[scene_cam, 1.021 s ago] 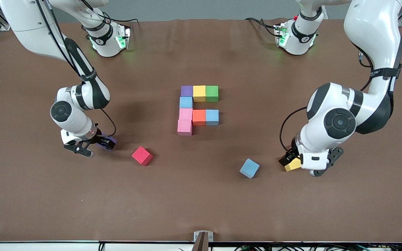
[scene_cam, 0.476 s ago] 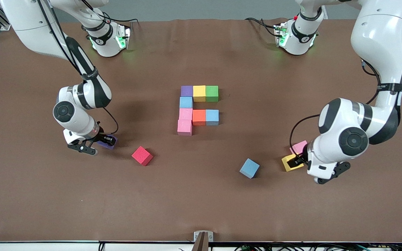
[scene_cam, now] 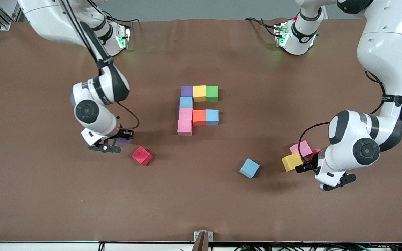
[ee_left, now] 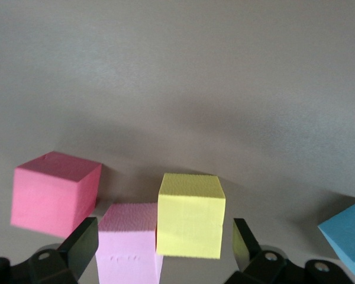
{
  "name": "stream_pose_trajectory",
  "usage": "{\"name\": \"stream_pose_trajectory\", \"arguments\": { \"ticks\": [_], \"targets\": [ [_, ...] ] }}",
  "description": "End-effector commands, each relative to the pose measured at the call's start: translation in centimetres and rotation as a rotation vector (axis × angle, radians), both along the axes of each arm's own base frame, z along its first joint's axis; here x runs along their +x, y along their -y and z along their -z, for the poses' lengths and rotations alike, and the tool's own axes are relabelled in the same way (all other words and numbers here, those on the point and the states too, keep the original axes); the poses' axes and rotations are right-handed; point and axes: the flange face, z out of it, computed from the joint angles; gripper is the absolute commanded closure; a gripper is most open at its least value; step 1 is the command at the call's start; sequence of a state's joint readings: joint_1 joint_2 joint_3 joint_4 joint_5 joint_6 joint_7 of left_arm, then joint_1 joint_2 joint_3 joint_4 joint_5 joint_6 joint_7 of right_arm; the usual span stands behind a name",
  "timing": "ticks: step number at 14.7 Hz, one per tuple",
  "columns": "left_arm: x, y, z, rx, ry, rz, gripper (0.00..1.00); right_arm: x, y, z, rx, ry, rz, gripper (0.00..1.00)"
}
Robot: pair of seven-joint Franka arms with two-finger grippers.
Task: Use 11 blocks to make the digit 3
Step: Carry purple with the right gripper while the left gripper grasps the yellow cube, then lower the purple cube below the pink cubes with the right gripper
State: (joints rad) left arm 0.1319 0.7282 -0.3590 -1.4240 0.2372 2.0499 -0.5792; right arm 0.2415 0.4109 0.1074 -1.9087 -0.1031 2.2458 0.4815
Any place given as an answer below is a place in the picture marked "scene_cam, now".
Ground yellow foam cube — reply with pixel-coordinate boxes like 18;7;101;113
193;85;207;102
281;153;304;172

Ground orange foam cube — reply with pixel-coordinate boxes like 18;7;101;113
192;109;207;126

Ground green foam cube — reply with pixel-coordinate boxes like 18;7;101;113
206;85;219;102

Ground grey metal bracket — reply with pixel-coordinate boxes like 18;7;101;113
194;231;214;243

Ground dark camera mount pole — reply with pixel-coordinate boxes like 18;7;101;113
191;233;210;251

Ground black left base cable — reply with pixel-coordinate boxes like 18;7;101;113
245;17;280;37

